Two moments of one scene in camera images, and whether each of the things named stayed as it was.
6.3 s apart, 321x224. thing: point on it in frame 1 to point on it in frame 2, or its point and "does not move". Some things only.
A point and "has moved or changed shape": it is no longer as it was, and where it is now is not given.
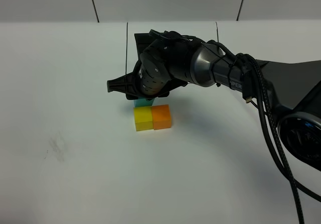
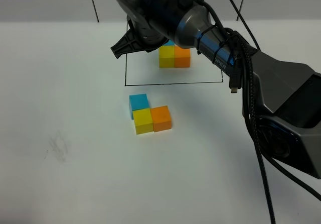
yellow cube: x=143 y=118 does not move
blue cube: x=143 y=102 has moved or changed shape
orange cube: x=161 y=117 does not move
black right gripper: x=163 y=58 to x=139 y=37
